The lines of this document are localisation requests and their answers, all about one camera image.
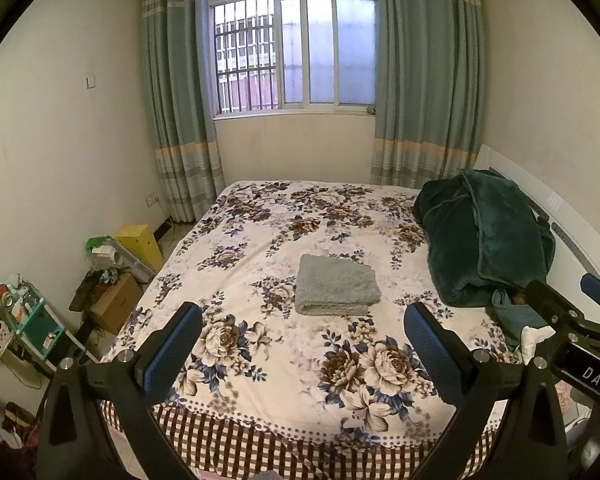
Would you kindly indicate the yellow box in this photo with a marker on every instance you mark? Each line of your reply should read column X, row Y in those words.
column 140, row 245

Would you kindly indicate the green striped curtain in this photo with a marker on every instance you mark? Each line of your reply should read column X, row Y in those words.
column 180, row 100
column 425, row 70

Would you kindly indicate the teal cloth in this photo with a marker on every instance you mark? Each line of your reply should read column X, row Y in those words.
column 512, row 315

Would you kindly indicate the wall socket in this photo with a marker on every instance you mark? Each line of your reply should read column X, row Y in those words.
column 152, row 200

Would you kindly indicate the white cloth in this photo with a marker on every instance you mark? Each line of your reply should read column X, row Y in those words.
column 537, row 342

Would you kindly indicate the white headboard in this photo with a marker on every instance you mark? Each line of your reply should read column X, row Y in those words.
column 570, row 220

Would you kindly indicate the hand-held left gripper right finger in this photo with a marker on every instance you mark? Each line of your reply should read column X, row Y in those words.
column 430, row 347

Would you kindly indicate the barred window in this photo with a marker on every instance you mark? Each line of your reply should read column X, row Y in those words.
column 292, row 40

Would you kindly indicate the grey fleece pants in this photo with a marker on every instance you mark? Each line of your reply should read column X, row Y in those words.
column 336, row 285

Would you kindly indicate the wall switch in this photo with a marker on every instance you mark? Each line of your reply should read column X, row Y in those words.
column 91, row 81

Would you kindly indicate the clear plastic bin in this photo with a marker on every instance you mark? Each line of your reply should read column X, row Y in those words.
column 117, row 257

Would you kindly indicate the dark green plush blanket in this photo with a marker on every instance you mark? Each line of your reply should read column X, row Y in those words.
column 480, row 240

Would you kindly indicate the bed with floral blanket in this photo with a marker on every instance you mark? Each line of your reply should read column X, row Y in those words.
column 290, row 350

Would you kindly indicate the cardboard box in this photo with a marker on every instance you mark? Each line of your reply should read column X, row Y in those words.
column 117, row 305

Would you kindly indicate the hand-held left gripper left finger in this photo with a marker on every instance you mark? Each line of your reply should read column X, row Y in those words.
column 172, row 347

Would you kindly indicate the black keyboard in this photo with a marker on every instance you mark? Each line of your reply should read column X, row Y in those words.
column 82, row 292

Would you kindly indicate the teal shelf rack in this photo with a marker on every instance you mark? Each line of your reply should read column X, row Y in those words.
column 40, row 325

